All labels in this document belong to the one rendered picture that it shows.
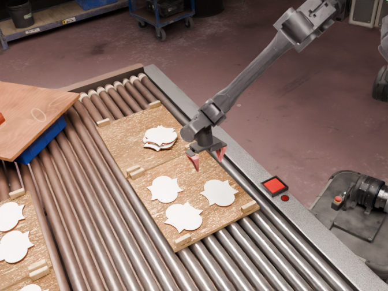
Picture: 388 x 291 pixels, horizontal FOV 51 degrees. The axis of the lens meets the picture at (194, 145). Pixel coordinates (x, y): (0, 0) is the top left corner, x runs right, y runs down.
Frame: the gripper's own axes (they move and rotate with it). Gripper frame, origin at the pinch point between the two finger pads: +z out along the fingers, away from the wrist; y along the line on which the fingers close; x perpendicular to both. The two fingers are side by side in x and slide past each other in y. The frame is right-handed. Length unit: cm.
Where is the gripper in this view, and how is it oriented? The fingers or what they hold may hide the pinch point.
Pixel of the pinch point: (208, 164)
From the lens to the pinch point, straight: 148.8
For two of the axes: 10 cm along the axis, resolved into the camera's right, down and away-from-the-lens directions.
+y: 8.6, -3.4, 3.8
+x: -4.9, -3.5, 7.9
